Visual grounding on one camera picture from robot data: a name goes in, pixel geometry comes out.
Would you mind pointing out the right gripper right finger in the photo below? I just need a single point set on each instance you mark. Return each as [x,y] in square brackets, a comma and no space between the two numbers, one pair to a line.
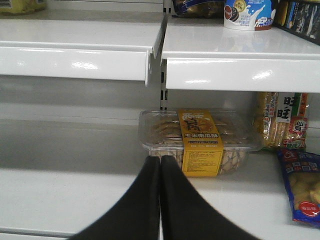
[186,215]

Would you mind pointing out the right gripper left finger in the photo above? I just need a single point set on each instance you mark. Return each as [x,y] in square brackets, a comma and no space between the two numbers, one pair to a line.
[136,215]

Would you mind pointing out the packaged bread yellow label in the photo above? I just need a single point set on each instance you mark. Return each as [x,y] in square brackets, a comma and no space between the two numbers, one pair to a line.
[204,142]

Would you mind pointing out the blue potato chip bag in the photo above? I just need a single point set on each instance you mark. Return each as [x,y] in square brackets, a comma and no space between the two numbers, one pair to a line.
[301,175]

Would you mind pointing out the wangwang rice cracker bag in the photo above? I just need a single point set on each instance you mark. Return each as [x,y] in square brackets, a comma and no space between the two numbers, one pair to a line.
[281,120]

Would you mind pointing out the blue biscuit bag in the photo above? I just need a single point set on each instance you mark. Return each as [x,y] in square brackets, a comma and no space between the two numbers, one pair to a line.
[199,8]

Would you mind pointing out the blue white oreo cup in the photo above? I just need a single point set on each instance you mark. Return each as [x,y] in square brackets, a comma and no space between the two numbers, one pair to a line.
[249,15]

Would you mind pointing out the dark boxed snack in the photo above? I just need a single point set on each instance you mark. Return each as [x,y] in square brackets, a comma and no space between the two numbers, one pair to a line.
[300,18]

